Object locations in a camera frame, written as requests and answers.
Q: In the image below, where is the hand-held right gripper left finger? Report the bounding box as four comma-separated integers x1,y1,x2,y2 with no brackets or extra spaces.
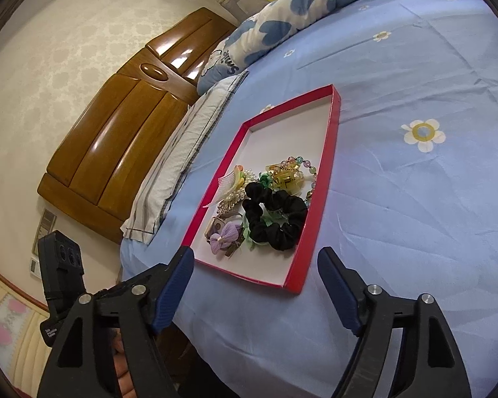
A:
37,245,196,398

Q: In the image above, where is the wall switch panel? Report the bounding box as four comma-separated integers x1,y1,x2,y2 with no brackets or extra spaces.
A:
32,209,57,254

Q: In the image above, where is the black scrunchie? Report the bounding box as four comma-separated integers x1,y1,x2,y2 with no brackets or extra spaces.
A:
241,181,308,252

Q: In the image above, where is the purple flower hair clip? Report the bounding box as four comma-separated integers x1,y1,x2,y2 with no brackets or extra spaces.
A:
208,222,245,258

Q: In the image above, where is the colourful glass bead necklace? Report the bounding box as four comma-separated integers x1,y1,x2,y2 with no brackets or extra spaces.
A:
286,155,318,210

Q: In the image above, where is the wooden headboard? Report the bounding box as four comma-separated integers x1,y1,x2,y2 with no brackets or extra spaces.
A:
37,7,240,246

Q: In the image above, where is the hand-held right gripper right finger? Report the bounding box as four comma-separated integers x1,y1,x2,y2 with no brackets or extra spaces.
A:
316,246,473,398

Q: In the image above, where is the red shallow cardboard box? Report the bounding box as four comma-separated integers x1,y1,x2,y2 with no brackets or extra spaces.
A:
179,84,342,294

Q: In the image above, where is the flower hair comb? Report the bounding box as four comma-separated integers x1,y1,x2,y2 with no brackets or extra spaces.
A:
203,165,246,209

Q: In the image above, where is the light green scrunchie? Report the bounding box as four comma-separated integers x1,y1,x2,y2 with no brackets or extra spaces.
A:
241,209,284,252

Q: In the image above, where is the grey striped pillow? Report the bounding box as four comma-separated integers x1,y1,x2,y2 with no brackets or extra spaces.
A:
120,70,250,245

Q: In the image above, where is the yellow hair claw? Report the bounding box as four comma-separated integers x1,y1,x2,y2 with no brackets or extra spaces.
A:
266,164,307,193

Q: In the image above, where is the blue heart print blanket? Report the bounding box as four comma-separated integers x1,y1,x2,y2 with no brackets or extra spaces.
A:
196,0,461,97

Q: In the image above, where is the blue flowered bed sheet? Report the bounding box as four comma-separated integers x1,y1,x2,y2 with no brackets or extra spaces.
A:
120,0,498,398

